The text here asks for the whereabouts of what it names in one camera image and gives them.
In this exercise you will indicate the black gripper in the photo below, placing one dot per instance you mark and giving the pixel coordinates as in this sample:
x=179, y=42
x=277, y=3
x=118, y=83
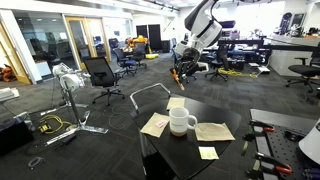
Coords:
x=191, y=61

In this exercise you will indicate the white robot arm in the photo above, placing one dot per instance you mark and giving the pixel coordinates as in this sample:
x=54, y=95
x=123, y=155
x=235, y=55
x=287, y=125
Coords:
x=205, y=26

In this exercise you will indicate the white ceramic mug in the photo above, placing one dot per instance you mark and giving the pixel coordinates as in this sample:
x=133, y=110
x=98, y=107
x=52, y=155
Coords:
x=178, y=125

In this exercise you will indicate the brown paper napkin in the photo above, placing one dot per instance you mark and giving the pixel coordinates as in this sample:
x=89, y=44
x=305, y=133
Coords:
x=150, y=125
x=175, y=103

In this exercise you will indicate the low yellow bin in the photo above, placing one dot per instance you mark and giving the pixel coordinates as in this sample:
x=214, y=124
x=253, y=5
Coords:
x=151, y=56

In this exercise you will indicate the dark rolling office chair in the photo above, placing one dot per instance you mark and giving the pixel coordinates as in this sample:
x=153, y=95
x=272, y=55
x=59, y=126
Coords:
x=220, y=61

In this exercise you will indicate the wide black partition panel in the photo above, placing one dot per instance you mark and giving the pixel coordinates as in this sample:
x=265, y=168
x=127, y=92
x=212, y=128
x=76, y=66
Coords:
x=155, y=36

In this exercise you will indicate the small black office chair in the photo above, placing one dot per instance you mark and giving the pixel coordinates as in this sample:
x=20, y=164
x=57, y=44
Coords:
x=140, y=50

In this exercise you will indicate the pink sweetener packet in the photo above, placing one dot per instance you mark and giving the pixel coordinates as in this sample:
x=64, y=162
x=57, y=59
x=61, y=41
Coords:
x=161, y=124

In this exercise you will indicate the yellow machine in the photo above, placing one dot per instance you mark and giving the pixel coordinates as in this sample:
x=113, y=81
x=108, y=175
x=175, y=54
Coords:
x=138, y=40

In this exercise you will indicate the narrow black partition panel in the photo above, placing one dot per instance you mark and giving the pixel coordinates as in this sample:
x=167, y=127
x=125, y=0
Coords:
x=141, y=31

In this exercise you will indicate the dark blue office chair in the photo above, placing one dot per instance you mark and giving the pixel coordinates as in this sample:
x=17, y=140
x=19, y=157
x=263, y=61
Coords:
x=120, y=56

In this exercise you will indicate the beige folded cloth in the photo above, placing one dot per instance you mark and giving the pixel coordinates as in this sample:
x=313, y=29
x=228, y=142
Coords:
x=213, y=131

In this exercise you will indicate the dark office desk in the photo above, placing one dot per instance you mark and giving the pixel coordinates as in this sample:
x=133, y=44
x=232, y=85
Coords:
x=243, y=42

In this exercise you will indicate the small white floor box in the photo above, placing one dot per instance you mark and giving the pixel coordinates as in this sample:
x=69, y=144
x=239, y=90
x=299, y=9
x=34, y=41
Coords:
x=264, y=69

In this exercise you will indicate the black mesh office chair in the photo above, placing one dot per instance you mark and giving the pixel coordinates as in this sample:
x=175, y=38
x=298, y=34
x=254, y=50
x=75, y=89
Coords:
x=100, y=71

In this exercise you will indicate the yellow sticky note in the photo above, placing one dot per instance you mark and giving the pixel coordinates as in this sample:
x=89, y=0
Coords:
x=208, y=153

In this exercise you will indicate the white counter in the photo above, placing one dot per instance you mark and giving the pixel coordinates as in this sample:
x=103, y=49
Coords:
x=283, y=60

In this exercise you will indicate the wood framed glass door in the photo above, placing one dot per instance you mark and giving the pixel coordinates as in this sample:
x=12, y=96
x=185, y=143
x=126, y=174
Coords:
x=78, y=36

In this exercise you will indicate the silver tripod stand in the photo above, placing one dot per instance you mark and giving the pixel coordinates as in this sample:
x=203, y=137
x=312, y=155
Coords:
x=71, y=81

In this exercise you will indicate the tall dark blue machine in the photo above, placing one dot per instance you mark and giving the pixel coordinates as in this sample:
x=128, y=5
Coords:
x=285, y=23

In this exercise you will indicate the wide black office chair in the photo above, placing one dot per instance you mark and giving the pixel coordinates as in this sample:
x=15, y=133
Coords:
x=303, y=70

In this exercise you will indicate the flat white box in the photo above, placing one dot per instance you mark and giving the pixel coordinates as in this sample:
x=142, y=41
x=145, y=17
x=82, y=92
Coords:
x=8, y=94

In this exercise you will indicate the orange machine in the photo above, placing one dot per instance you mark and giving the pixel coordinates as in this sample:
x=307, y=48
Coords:
x=6, y=73

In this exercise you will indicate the black equipment case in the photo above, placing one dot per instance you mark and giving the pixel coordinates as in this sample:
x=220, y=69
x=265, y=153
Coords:
x=15, y=138

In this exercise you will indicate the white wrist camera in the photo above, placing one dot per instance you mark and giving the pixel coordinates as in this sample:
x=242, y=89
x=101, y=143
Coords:
x=181, y=47

